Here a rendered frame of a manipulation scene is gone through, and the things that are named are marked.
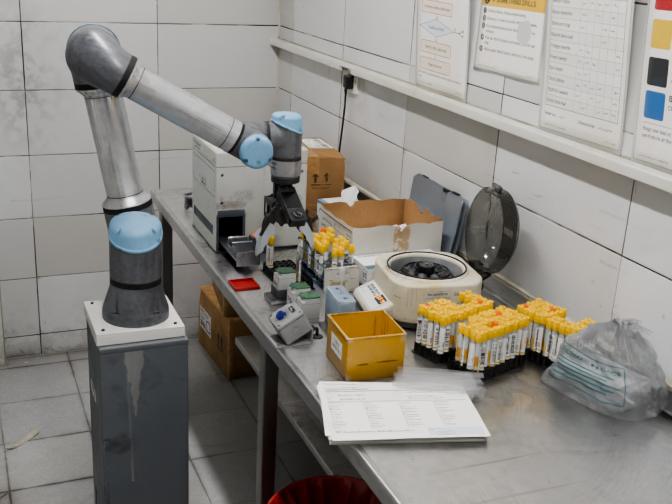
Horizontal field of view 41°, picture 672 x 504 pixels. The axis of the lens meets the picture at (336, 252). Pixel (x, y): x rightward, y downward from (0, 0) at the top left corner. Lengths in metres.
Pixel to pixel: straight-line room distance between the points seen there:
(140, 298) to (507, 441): 0.86
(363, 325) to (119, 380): 0.56
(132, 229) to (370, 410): 0.66
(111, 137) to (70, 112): 1.67
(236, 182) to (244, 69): 1.39
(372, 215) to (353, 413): 1.05
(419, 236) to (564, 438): 0.90
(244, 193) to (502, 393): 1.03
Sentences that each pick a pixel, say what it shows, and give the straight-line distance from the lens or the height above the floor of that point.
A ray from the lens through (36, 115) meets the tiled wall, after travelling 3.74.
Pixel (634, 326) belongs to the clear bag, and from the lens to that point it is 1.85.
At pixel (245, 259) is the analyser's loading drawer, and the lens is 2.43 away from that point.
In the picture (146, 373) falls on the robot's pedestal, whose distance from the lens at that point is 2.07.
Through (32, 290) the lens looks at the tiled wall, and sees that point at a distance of 3.94.
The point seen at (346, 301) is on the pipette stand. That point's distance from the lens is 2.01.
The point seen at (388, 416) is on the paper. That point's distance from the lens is 1.73.
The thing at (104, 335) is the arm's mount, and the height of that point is 0.90.
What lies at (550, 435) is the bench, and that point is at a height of 0.88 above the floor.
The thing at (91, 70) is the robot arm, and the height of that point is 1.46.
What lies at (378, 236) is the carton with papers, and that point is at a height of 0.99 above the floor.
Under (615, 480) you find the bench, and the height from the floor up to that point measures 0.87.
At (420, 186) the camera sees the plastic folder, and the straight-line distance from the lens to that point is 2.73.
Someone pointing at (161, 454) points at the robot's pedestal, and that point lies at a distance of 2.18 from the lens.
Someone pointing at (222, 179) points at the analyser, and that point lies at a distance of 2.52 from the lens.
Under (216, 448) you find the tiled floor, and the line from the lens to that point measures 3.30.
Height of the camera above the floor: 1.74
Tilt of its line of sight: 19 degrees down
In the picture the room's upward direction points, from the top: 3 degrees clockwise
